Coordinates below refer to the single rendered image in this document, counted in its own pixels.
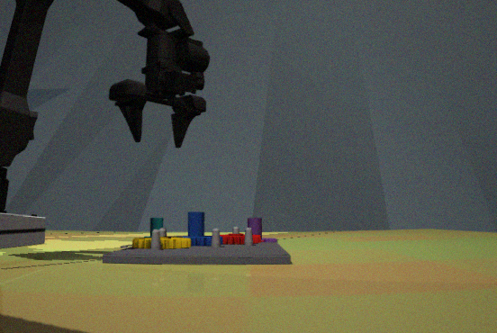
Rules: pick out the red gear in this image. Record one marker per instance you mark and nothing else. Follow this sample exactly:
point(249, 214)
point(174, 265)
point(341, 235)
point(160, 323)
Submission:
point(237, 239)

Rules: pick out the dark teal gear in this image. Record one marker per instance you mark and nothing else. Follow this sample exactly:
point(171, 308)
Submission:
point(156, 223)

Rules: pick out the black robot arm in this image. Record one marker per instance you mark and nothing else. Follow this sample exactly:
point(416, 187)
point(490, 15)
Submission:
point(17, 122)

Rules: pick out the purple gear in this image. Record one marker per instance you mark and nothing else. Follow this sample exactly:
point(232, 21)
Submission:
point(256, 225)

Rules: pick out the yellow gear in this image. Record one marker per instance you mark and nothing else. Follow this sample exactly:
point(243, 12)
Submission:
point(167, 242)

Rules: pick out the blue gear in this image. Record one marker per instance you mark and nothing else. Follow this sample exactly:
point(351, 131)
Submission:
point(195, 229)

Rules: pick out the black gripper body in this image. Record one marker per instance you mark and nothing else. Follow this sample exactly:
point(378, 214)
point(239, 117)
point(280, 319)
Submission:
point(127, 89)

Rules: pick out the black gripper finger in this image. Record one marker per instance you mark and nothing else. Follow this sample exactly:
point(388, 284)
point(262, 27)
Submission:
point(132, 111)
point(180, 123)

